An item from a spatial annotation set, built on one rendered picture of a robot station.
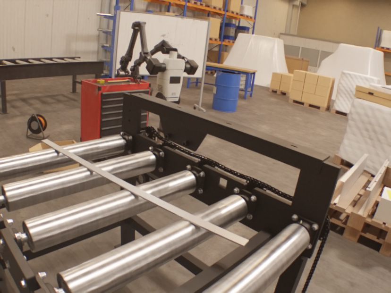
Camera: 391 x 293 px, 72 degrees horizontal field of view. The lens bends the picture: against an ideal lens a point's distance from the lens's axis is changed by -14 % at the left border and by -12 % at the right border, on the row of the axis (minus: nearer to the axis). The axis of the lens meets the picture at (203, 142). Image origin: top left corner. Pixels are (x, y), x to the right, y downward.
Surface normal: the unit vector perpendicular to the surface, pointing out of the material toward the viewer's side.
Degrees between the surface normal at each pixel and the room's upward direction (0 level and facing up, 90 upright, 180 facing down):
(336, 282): 0
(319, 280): 0
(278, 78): 90
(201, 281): 0
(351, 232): 90
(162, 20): 90
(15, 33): 90
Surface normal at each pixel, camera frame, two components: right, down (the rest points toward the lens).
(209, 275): 0.12, -0.94
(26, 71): 0.77, 0.29
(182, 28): 0.40, 0.34
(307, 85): -0.59, 0.19
